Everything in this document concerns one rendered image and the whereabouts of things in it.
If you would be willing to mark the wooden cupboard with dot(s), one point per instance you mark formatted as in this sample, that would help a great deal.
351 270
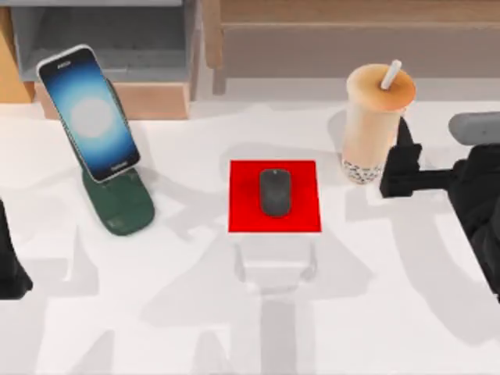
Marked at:
9 70

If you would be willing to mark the red square mouse pad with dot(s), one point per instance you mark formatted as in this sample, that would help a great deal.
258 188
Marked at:
244 211

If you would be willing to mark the pale grey rounded box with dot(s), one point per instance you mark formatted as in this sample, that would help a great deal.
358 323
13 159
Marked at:
474 127

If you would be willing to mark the white smartphone with blue screen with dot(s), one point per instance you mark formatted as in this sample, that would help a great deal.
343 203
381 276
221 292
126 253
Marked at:
88 117

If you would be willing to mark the dark green phone stand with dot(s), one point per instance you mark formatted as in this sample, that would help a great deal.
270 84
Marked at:
121 211

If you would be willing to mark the milk tea cup with straw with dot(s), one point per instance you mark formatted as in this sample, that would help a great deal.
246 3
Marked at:
369 129

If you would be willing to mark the wooden open shelf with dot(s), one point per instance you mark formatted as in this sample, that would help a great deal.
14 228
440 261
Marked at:
351 43

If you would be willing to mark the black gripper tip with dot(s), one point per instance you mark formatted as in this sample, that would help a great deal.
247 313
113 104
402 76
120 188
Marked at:
11 261

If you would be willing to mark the dark grey computer mouse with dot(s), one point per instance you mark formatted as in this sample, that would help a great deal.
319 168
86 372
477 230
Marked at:
275 195

